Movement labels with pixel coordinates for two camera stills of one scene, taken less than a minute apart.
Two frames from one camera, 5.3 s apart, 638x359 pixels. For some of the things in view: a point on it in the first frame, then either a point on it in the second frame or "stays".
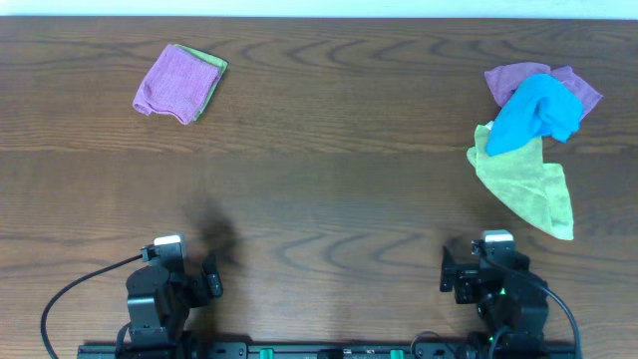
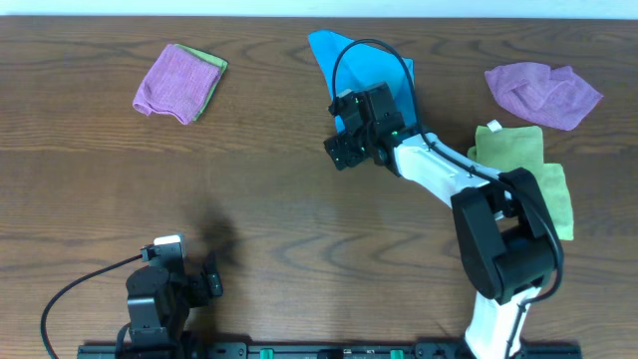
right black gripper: (459, 277) -> (340, 151)
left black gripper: (204, 286) stays
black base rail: (330, 351) stays
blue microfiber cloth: (541, 106) -> (351, 64)
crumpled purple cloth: (502, 80) stays
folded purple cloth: (177, 83) stays
